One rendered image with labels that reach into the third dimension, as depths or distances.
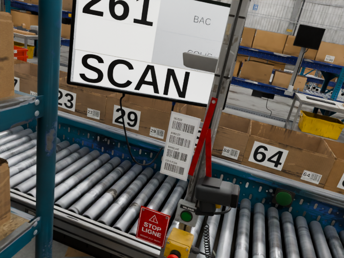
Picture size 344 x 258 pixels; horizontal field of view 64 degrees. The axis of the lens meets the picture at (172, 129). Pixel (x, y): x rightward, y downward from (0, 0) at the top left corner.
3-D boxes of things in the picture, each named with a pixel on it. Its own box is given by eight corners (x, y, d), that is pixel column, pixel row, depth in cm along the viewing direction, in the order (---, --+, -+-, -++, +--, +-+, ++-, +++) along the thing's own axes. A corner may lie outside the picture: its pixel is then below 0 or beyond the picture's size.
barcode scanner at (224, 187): (234, 227, 74) (239, 192, 70) (191, 217, 77) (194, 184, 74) (236, 213, 80) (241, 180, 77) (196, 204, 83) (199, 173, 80)
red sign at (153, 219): (135, 237, 92) (141, 206, 87) (136, 236, 92) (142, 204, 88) (180, 255, 88) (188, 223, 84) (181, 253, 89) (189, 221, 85)
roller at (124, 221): (121, 242, 100) (108, 238, 101) (165, 178, 147) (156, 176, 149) (121, 230, 98) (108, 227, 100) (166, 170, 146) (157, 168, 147)
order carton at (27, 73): (-6, 92, 172) (-8, 65, 167) (29, 86, 199) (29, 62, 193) (46, 108, 164) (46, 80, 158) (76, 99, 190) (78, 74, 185)
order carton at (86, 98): (45, 107, 164) (46, 80, 158) (76, 99, 191) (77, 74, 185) (103, 125, 155) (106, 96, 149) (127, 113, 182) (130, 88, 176)
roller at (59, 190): (38, 211, 108) (33, 200, 107) (105, 160, 156) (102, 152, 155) (47, 210, 106) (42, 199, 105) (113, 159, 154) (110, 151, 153)
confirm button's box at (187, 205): (173, 221, 83) (177, 203, 81) (176, 215, 86) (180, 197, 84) (194, 229, 82) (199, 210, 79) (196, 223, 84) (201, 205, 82)
